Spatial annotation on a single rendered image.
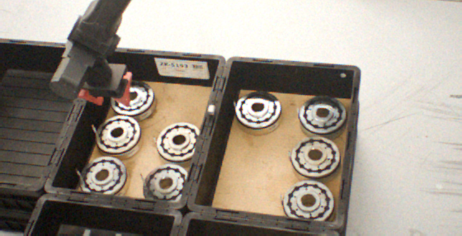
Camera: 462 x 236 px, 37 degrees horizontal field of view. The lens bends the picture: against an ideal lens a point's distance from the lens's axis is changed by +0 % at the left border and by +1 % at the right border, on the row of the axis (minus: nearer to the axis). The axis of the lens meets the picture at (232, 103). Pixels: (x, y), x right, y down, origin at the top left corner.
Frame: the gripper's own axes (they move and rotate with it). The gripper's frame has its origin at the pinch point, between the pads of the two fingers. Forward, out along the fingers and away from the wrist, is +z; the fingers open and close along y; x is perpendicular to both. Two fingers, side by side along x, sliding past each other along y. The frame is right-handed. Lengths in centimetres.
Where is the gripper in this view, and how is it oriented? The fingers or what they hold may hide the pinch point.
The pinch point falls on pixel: (113, 101)
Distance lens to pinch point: 147.4
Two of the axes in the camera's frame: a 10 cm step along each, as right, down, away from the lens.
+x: 2.2, -8.1, 5.4
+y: 9.6, 0.7, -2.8
